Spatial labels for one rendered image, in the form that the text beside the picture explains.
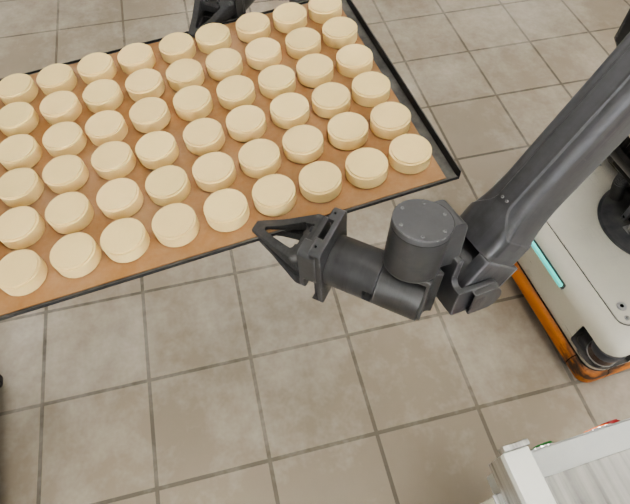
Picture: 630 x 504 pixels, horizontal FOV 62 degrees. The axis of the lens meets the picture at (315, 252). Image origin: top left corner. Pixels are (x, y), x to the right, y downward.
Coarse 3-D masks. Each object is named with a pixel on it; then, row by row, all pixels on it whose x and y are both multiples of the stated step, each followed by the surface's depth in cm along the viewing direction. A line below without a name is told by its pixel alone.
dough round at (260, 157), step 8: (248, 144) 63; (256, 144) 63; (264, 144) 63; (272, 144) 63; (240, 152) 63; (248, 152) 63; (256, 152) 63; (264, 152) 62; (272, 152) 62; (240, 160) 62; (248, 160) 62; (256, 160) 62; (264, 160) 62; (272, 160) 62; (280, 160) 63; (248, 168) 62; (256, 168) 62; (264, 168) 61; (272, 168) 62; (256, 176) 62
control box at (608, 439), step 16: (592, 432) 63; (608, 432) 63; (624, 432) 63; (544, 448) 62; (560, 448) 62; (576, 448) 62; (592, 448) 62; (608, 448) 62; (624, 448) 62; (544, 464) 61; (560, 464) 61; (576, 464) 61
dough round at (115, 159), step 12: (108, 144) 65; (120, 144) 65; (96, 156) 64; (108, 156) 64; (120, 156) 64; (132, 156) 64; (96, 168) 63; (108, 168) 63; (120, 168) 63; (132, 168) 65
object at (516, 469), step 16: (512, 448) 55; (528, 448) 56; (496, 464) 58; (512, 464) 55; (528, 464) 55; (496, 480) 59; (512, 480) 55; (528, 480) 54; (544, 480) 54; (512, 496) 56; (528, 496) 53; (544, 496) 53
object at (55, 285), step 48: (240, 48) 76; (240, 144) 66; (384, 144) 65; (48, 192) 64; (96, 192) 63; (144, 192) 63; (192, 192) 63; (384, 192) 61; (48, 240) 60; (96, 240) 60; (192, 240) 59; (240, 240) 58; (0, 288) 57; (48, 288) 57
